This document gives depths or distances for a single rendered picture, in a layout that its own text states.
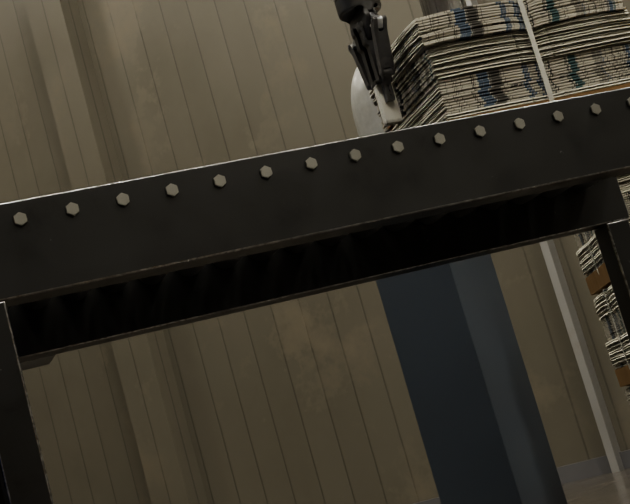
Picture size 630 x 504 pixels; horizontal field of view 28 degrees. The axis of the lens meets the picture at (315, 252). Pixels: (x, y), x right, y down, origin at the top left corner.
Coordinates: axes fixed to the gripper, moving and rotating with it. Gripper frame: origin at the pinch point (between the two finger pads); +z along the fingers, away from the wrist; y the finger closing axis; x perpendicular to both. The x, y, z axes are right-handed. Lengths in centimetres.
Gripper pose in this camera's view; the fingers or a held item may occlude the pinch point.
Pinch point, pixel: (388, 104)
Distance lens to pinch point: 211.3
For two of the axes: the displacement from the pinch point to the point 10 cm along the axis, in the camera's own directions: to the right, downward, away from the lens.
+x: -9.1, 2.0, -3.5
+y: -3.0, 2.5, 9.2
